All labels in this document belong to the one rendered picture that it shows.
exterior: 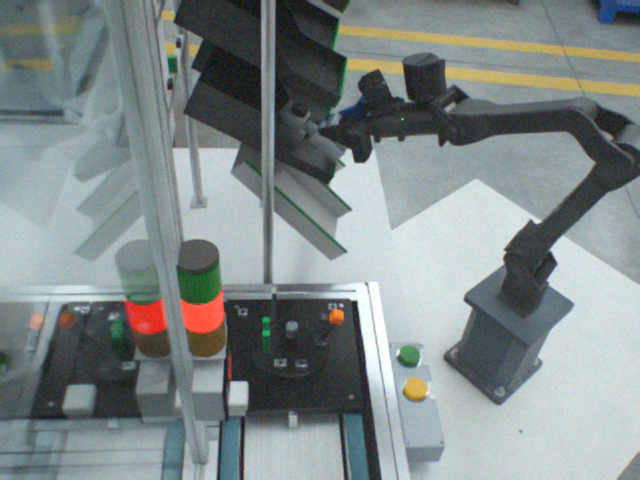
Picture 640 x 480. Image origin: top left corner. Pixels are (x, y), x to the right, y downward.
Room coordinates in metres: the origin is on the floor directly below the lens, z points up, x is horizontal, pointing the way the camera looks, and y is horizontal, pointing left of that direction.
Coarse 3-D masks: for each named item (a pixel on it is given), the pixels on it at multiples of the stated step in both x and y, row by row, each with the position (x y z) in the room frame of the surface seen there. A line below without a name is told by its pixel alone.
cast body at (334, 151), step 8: (336, 112) 0.93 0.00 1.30; (328, 120) 0.92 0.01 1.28; (336, 120) 0.91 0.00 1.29; (344, 120) 0.91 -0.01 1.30; (304, 128) 0.92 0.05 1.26; (312, 128) 0.92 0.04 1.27; (312, 136) 0.90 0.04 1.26; (320, 136) 0.90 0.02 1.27; (320, 144) 0.90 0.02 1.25; (328, 144) 0.89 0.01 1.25; (336, 144) 0.89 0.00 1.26; (328, 152) 0.89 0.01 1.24; (336, 152) 0.89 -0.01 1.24; (344, 152) 0.89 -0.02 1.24; (336, 160) 0.89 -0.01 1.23
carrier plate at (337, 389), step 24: (264, 312) 0.74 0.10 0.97; (288, 312) 0.74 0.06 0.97; (312, 312) 0.75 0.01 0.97; (240, 336) 0.68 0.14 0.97; (336, 336) 0.70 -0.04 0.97; (240, 360) 0.62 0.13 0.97; (336, 360) 0.64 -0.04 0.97; (264, 384) 0.58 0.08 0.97; (288, 384) 0.59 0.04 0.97; (312, 384) 0.59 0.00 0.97; (336, 384) 0.59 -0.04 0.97; (360, 384) 0.60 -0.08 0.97; (264, 408) 0.54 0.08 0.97; (288, 408) 0.54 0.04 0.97; (312, 408) 0.54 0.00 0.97; (336, 408) 0.55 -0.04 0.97; (360, 408) 0.55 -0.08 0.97
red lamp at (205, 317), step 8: (184, 304) 0.43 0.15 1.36; (192, 304) 0.43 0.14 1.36; (200, 304) 0.43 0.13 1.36; (208, 304) 0.43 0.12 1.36; (216, 304) 0.44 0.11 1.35; (184, 312) 0.43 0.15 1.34; (192, 312) 0.43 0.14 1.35; (200, 312) 0.43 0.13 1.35; (208, 312) 0.43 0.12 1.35; (216, 312) 0.44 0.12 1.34; (184, 320) 0.44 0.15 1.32; (192, 320) 0.43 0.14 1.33; (200, 320) 0.43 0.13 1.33; (208, 320) 0.43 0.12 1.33; (216, 320) 0.44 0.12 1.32; (192, 328) 0.43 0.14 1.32; (200, 328) 0.43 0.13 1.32; (208, 328) 0.43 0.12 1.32
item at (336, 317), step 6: (336, 312) 0.67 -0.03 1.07; (342, 312) 0.67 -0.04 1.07; (324, 318) 0.66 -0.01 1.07; (330, 318) 0.66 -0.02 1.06; (336, 318) 0.66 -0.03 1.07; (342, 318) 0.66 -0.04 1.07; (330, 324) 0.66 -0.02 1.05; (336, 324) 0.66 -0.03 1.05; (324, 330) 0.66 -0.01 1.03; (330, 330) 0.66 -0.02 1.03; (318, 336) 0.67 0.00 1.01; (324, 336) 0.66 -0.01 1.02
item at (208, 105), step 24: (216, 48) 1.00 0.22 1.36; (216, 72) 1.00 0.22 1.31; (240, 72) 1.00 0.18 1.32; (192, 96) 0.88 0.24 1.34; (216, 96) 0.87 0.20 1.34; (240, 96) 0.99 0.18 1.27; (288, 96) 1.00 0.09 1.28; (216, 120) 0.87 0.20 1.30; (240, 120) 0.87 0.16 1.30; (312, 120) 0.99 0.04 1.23; (312, 144) 0.95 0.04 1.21; (312, 168) 0.87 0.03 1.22
